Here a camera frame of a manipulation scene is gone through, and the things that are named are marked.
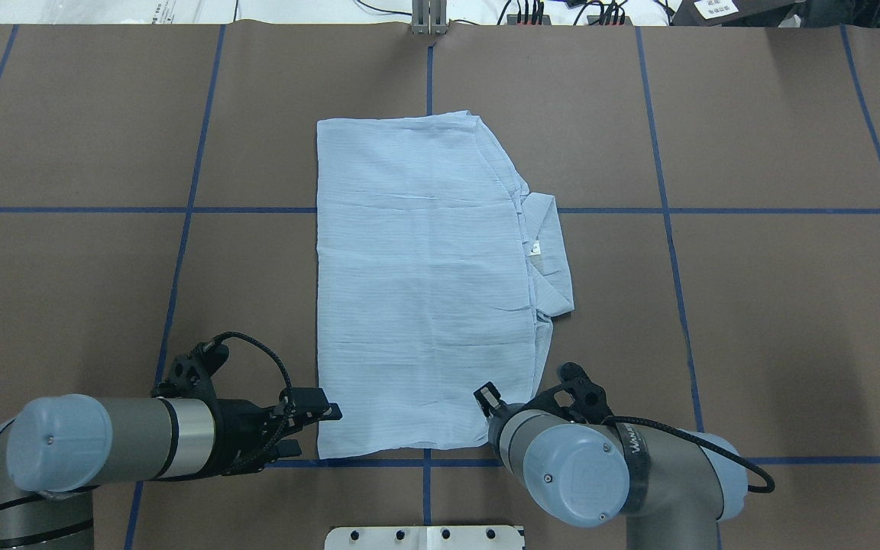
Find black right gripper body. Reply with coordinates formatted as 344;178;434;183
474;382;510;421

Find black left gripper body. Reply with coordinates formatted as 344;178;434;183
219;387;343;476

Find light blue button-up shirt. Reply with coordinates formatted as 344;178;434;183
315;111;575;459

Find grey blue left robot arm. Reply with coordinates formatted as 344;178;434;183
0;389;342;549

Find grey aluminium frame post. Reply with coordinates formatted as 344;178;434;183
411;0;449;36

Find black power strip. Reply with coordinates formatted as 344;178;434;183
498;1;633;28

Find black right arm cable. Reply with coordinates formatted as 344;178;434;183
600;415;777;495

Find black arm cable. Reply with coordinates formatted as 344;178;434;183
211;331;296;413
600;415;777;495

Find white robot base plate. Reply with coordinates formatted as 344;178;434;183
324;525;526;549

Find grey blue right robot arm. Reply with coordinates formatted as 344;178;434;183
474;376;775;549

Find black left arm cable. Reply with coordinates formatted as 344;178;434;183
211;331;296;413

